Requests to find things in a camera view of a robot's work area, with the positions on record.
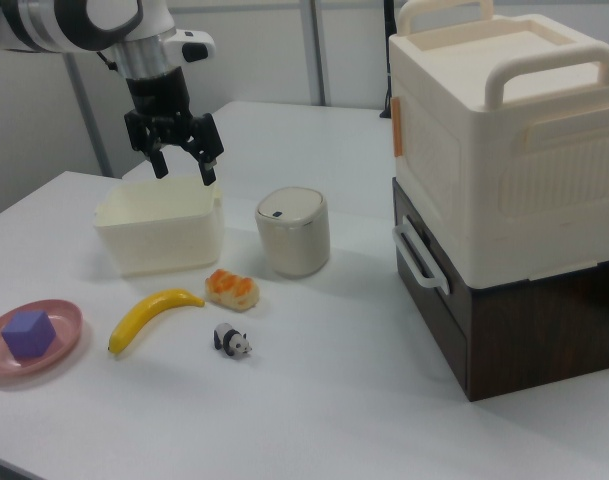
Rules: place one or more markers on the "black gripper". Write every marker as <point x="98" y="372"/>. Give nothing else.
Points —
<point x="159" y="100"/>

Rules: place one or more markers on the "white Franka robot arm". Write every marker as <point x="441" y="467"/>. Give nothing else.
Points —
<point x="59" y="25"/>

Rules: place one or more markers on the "dark wood drawer cabinet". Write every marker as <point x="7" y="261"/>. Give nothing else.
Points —
<point x="534" y="340"/>

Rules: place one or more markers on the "white plastic basket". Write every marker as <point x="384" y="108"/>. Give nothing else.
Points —
<point x="159" y="245"/>

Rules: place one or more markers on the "toy bread loaf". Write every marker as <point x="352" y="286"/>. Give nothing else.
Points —
<point x="231" y="290"/>

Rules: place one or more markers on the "cream mini trash can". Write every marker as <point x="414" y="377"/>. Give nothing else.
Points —
<point x="294" y="240"/>

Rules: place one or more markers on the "yellow toy banana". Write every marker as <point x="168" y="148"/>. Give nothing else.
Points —
<point x="144" y="315"/>

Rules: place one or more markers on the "small panda figurine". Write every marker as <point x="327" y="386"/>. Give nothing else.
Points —
<point x="231" y="341"/>

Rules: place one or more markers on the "pink plate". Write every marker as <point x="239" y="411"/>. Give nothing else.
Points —
<point x="59" y="345"/>

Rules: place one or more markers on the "orange box latch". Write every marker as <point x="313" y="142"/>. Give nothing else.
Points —
<point x="397" y="127"/>

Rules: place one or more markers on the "purple cube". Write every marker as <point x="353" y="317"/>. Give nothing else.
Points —
<point x="28" y="332"/>

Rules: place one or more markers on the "black pole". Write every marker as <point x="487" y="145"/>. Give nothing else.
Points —
<point x="387" y="50"/>

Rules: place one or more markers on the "grey partition post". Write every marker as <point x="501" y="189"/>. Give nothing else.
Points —
<point x="86" y="115"/>
<point x="320" y="50"/>

